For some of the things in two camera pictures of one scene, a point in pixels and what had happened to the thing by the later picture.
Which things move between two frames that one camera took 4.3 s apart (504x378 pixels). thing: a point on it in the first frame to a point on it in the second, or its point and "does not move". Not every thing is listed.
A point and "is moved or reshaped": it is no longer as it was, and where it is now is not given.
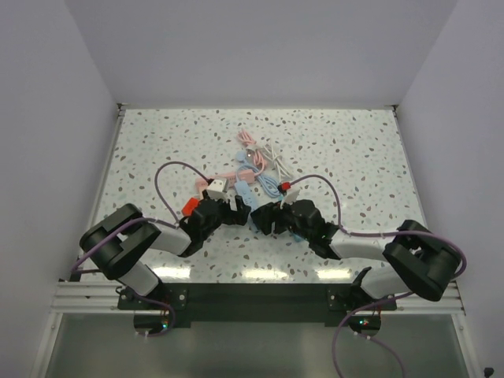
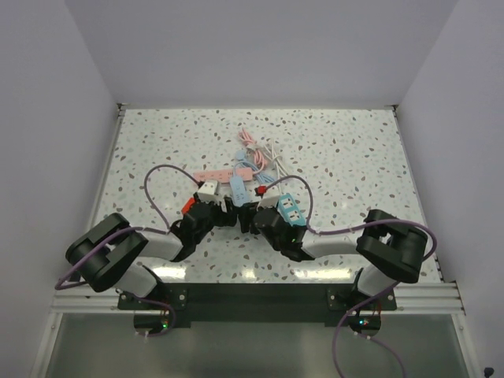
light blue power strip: x=243 y=191 is moved or reshaped
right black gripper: x=278 y=228 to x=246 y=217
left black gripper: x=238 y=216 does not move
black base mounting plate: x=257 y=305 does not move
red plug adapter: x=190 y=205 does not move
